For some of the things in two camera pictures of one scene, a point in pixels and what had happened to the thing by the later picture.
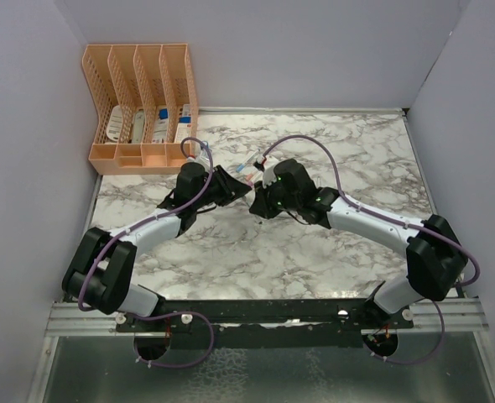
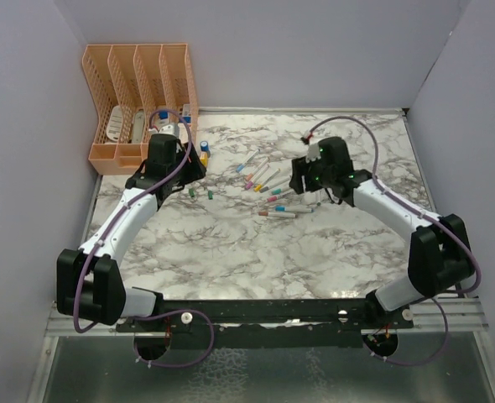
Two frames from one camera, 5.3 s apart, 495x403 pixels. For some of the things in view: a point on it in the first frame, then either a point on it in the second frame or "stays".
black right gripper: [260, 206] -> [302, 169]
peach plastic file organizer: [145, 107] stays
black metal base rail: [273, 316] stays
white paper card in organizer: [115, 123] stays
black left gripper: [231, 189] -> [195, 170]
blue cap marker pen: [240, 168] stays
